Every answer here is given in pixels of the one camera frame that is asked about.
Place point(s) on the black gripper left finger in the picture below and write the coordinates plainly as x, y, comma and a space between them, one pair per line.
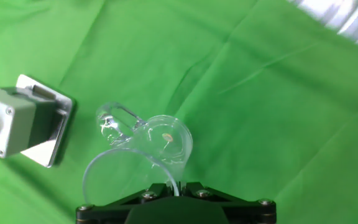
117, 203

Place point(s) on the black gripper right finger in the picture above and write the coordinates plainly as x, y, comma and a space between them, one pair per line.
238, 203

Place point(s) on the green cloth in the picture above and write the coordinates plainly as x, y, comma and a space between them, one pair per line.
259, 109

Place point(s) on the white box with red button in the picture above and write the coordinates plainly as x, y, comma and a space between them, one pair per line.
14, 121

